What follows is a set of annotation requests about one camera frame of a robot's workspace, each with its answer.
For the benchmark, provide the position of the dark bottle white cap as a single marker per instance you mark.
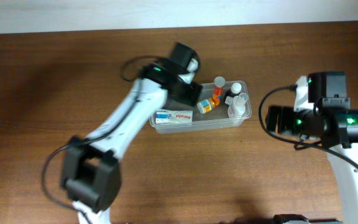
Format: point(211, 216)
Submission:
point(232, 92)

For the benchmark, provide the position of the white spray bottle clear cap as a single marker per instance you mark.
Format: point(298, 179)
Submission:
point(238, 105)

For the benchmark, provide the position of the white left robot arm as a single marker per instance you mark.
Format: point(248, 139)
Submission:
point(91, 173)

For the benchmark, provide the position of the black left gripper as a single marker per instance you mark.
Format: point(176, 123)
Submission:
point(186, 94)

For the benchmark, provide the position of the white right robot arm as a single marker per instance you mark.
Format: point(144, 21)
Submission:
point(322, 118)

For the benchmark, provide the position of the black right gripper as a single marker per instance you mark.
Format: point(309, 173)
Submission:
point(284, 119)

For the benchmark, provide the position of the tiger balm jar gold lid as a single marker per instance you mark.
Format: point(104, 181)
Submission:
point(206, 105)

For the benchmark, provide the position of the clear plastic container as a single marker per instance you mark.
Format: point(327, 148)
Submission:
point(215, 119)

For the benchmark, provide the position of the white Panadol box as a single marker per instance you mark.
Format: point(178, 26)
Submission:
point(173, 117)

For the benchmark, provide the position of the orange tube white cap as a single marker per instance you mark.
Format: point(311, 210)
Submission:
point(219, 83)

